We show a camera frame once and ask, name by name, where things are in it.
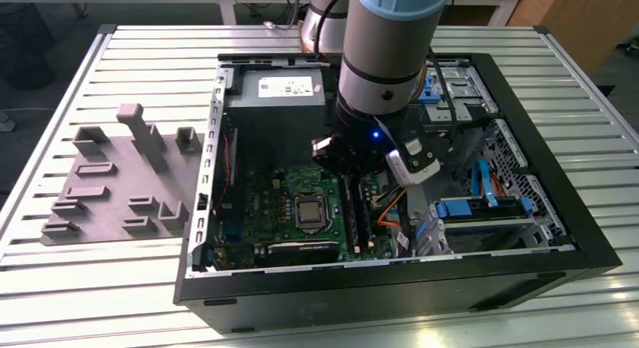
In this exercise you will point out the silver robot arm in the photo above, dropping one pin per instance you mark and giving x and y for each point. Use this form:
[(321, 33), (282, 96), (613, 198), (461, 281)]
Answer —
[(389, 45)]

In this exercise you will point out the black CPU socket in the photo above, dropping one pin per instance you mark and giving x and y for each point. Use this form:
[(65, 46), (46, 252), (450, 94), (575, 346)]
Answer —
[(309, 195)]

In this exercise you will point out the grey power supply unit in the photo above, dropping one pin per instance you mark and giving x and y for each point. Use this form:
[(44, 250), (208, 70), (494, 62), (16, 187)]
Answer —
[(274, 131)]

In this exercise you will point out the silver CPU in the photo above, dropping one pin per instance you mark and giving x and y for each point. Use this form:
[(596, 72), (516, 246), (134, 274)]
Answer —
[(309, 212)]

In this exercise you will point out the blue disk carrier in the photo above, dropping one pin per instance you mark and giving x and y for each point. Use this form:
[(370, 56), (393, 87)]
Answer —
[(453, 209), (429, 95)]

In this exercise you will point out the green motherboard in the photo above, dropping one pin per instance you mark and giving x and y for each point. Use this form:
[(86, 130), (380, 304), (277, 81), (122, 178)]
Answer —
[(264, 191)]

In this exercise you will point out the black case fan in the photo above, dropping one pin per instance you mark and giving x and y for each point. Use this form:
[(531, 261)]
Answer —
[(234, 157)]

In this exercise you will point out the silver disk bay cage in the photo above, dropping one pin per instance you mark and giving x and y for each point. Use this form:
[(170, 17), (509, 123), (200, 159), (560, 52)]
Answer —
[(464, 112), (488, 222)]

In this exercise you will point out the black graphics card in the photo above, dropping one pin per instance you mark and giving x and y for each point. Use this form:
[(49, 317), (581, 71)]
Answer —
[(298, 250)]

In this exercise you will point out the black PC case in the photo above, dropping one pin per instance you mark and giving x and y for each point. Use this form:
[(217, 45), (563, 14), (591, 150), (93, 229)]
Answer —
[(398, 299)]

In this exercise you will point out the blue VGA port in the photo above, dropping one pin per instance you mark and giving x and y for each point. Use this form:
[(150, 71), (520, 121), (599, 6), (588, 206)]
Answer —
[(208, 258)]

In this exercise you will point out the grey parts rack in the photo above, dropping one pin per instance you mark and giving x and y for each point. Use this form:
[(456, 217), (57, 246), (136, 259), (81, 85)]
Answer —
[(124, 168)]

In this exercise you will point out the wooden cabinet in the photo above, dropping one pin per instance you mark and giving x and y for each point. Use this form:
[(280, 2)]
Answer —
[(573, 26)]

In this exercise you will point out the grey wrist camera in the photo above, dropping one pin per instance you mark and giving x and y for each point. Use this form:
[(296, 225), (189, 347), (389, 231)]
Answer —
[(413, 164)]

